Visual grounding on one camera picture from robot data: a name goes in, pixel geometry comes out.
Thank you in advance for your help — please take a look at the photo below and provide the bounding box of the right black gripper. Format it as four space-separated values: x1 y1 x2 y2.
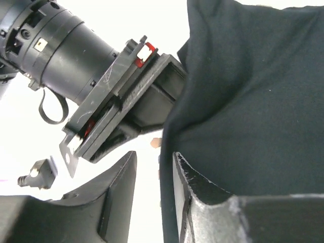
59 36 186 177

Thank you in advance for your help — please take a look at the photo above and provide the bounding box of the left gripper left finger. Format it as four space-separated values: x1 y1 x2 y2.
1 151 137 243

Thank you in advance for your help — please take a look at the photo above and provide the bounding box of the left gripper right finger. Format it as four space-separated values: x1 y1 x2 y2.
173 152 323 242

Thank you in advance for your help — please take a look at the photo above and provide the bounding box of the black t shirt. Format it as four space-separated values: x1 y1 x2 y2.
160 1 323 242

